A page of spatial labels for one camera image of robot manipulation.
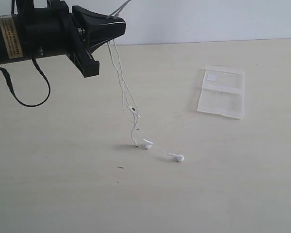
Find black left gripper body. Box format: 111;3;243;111
25;0;99;78

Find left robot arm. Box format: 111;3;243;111
0;0;126;78

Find clear plastic storage case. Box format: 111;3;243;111
196;66;245;119

